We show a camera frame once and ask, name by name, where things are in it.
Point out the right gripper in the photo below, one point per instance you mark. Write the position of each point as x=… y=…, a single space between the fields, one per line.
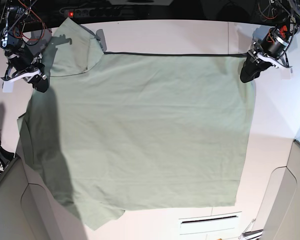
x=22 y=64

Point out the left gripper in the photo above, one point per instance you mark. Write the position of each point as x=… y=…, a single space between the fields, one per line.
x=271 y=51

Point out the light green T-shirt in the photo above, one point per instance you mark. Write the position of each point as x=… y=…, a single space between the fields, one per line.
x=125 y=132

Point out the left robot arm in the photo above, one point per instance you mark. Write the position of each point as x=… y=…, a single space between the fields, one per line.
x=284 y=15

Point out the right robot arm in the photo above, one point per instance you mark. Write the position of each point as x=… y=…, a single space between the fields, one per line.
x=14 y=15

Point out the black power strip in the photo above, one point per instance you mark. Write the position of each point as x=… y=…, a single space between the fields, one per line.
x=102 y=12

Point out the grey left side cabinet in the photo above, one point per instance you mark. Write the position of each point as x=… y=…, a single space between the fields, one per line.
x=28 y=210

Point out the grey cabinet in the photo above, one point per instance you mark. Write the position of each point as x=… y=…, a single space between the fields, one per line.
x=28 y=210
x=279 y=214

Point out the grey right side cabinet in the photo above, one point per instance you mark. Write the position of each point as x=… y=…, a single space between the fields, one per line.
x=279 y=214

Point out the white slotted panel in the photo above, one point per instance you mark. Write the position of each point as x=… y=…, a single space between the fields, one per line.
x=209 y=224

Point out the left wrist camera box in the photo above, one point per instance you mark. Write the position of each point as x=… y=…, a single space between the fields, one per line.
x=286 y=73

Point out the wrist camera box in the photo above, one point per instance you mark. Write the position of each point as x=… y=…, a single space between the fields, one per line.
x=286 y=73
x=7 y=86

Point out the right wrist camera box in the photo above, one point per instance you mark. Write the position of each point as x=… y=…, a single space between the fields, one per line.
x=7 y=86

